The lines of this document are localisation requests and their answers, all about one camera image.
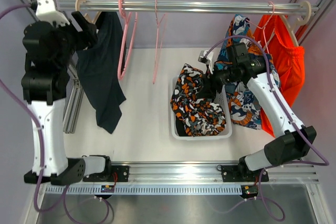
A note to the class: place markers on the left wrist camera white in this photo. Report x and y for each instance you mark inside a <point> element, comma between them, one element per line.
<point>48,11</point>

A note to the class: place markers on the thin pink wire hanger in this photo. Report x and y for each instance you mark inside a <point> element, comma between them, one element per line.
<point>159,40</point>

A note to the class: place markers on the thin pink hanger right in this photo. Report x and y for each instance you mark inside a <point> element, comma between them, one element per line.
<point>262,28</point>

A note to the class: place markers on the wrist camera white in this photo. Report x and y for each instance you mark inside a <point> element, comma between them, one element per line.
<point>207,57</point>
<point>48,11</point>

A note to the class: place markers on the white perforated plastic basket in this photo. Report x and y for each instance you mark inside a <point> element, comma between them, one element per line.
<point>225,133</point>

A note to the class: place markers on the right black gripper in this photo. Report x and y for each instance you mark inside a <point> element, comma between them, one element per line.
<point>209,81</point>

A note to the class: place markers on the blue orange patterned shorts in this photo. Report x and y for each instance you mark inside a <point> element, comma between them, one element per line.
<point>244,107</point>

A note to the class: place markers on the orange black camouflage shorts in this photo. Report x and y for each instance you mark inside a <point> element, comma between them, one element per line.
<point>200,117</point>

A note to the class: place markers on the bright orange shorts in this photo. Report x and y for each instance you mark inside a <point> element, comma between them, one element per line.
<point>288,58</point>

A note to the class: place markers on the beige wooden hanger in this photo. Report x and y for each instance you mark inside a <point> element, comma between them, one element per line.
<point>86,15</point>
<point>290,28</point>

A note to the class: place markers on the aluminium hanging rail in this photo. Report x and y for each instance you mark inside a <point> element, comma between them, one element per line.
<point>299,9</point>

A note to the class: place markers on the aluminium frame post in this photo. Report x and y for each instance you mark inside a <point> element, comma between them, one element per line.
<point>315,3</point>
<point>73,104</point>

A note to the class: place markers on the right aluminium frame post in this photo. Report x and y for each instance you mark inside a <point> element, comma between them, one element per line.
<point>315,3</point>

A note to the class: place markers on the thick pink plastic hanger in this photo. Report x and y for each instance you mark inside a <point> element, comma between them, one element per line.
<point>125,54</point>

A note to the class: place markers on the dark navy sport shorts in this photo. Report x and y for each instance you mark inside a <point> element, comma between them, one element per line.
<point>97,69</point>

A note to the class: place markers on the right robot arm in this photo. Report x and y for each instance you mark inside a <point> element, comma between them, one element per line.
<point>292,138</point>

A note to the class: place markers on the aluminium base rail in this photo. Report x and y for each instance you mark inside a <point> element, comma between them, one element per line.
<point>189,179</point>

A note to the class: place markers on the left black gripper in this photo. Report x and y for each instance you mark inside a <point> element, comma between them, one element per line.
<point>88,37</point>

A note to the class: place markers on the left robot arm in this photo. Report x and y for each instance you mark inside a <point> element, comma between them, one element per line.
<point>50,46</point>

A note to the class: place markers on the left aluminium frame post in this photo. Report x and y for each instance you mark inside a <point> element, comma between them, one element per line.
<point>73,104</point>

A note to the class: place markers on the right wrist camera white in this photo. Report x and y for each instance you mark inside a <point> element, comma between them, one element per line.
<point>207,57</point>

